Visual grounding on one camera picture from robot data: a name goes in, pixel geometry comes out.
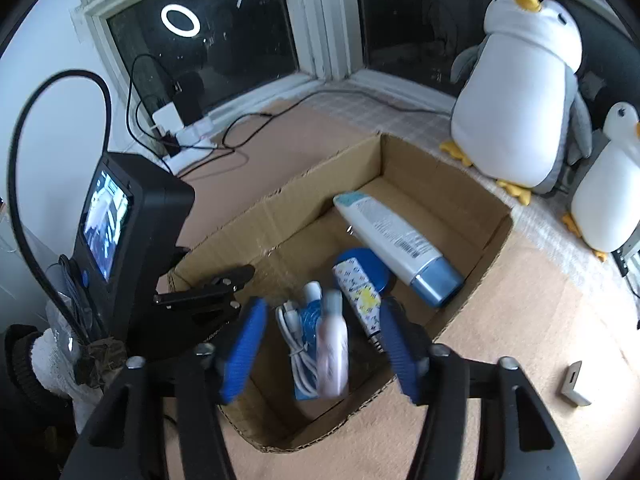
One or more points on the patterned slim tube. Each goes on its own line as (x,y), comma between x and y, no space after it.
(357,295)

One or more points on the white charger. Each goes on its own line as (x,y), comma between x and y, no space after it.
(166,116)

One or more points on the small penguin plush toy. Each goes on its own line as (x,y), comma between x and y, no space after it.
(605,200)

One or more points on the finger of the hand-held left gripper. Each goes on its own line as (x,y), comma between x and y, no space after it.
(210,317)
(210,285)

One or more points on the person's left forearm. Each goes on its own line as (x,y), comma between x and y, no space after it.
(17,360)

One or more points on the checked tablecloth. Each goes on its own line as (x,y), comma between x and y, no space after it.
(540,240)

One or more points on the white power strip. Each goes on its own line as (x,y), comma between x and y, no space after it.
(192,132)

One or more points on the person's left hand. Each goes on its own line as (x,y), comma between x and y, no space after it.
(55,375)

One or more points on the white spray bottle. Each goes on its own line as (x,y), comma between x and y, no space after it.
(332,355)

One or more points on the cardboard box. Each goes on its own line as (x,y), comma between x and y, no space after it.
(435,180)

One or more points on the blue round lid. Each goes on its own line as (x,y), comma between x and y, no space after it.
(377,270)

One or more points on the white window frame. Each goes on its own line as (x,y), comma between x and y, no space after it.
(320,20)

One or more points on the white tube with blue cap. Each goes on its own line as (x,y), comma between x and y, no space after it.
(385,230)

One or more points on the large penguin plush toy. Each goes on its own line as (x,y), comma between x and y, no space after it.
(505,110)

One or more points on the camouflage cloth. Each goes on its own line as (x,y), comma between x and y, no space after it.
(102,357)

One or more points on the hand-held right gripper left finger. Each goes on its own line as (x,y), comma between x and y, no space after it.
(245,355)

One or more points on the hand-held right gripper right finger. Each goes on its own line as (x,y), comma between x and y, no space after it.
(400,355)

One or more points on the small white box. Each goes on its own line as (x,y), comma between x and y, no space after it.
(580,392)

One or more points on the blue package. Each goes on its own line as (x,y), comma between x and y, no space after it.
(310,320)

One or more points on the black power adapter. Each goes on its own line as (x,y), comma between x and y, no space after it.
(189,102)

